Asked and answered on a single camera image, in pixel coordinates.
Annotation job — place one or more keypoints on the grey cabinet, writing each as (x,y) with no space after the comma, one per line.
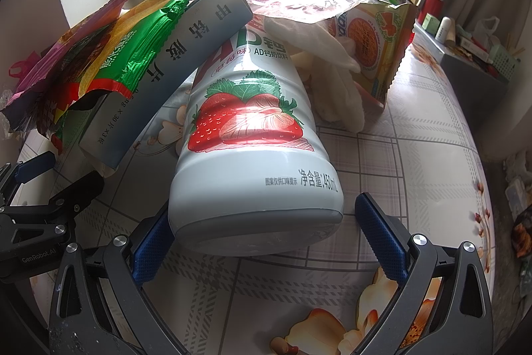
(469,76)

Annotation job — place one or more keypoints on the grey medicine box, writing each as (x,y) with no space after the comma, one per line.
(183,59)

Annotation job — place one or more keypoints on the pink plastic bag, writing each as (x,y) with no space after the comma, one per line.
(25,66)

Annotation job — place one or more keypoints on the small white bottle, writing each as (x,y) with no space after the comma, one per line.
(445,28)

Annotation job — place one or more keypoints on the white strawberry milk bottle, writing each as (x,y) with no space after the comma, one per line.
(257,180)

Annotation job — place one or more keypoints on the white tissue paper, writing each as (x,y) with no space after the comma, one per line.
(336,97)

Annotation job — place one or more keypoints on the orange biscuit packet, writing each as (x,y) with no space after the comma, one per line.
(374,43)

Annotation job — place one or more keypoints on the white plastic bag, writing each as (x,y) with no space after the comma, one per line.
(487,28)

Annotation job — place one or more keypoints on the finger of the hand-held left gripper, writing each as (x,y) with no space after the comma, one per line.
(35,167)
(81,190)

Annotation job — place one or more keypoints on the red thermos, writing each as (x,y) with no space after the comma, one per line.
(432,5)

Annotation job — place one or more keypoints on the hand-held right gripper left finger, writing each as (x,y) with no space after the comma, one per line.
(153,247)

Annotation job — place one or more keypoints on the pink translucent wrapper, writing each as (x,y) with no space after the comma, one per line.
(307,1)

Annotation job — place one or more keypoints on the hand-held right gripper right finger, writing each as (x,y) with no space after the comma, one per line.
(382,242)

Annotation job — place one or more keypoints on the white plastic container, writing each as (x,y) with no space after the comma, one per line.
(516,195)

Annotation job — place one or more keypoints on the green snack bag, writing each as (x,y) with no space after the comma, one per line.
(137,39)

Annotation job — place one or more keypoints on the green plastic basket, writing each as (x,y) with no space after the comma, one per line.
(505,62)

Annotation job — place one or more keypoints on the purple snack bag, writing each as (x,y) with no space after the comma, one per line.
(62,59)

